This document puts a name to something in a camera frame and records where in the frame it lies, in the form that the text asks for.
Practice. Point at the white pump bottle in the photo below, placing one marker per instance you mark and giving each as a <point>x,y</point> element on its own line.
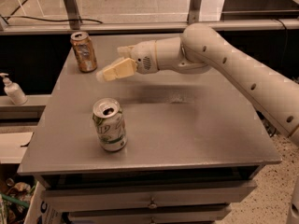
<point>13,90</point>

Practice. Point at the grey drawer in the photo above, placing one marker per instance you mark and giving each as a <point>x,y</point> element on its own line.
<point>152,196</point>
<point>160,215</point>

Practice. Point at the upper grey drawer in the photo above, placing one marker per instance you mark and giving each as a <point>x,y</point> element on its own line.
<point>152,196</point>

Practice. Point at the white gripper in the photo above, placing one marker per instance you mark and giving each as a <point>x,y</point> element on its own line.
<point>144,57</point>

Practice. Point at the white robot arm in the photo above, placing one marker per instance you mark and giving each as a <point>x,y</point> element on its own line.
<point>200,47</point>

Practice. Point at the orange soda can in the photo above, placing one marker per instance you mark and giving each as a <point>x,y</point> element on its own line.
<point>84,52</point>

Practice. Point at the grey drawer cabinet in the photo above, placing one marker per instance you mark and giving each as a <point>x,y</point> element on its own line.
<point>180,129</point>

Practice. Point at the metal railing frame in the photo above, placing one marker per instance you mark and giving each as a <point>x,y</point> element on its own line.
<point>115,16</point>

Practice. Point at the green white soda can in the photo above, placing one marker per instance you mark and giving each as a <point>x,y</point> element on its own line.
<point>109,124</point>

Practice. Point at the white cardboard box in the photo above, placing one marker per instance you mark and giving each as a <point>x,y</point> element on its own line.
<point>40,212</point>

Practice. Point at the lower grey drawer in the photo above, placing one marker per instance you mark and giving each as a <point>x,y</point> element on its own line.
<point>160,215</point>

